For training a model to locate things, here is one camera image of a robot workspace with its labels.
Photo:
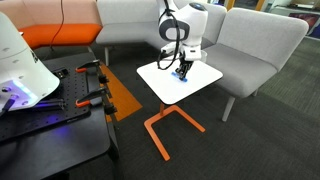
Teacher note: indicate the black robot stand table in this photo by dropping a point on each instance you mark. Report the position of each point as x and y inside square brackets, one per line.
[66, 146]

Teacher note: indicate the clear plastic cup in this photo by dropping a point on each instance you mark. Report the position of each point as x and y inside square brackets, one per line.
[203, 55]

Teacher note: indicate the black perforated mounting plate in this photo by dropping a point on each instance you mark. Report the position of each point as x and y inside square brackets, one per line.
[73, 96]

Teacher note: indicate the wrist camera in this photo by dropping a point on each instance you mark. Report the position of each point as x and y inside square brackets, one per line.
[168, 49]

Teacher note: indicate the white side table orange frame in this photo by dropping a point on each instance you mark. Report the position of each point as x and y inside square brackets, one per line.
[166, 86]

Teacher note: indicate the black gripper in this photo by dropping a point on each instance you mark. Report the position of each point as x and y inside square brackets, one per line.
[185, 64]

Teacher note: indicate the framed red picture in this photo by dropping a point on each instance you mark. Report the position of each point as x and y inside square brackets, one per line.
[306, 21]

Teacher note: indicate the black bracket at robot base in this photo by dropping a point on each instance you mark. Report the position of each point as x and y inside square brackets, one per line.
[50, 105]

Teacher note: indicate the small black box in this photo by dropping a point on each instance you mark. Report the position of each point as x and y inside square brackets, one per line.
[61, 72]

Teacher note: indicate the orange and pink sofa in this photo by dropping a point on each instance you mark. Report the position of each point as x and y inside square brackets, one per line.
[60, 33]

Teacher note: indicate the grey corner sofa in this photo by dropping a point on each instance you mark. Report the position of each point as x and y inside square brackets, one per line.
[133, 30]

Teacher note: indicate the grey single sofa seat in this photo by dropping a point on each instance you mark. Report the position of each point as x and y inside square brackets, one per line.
[253, 50]

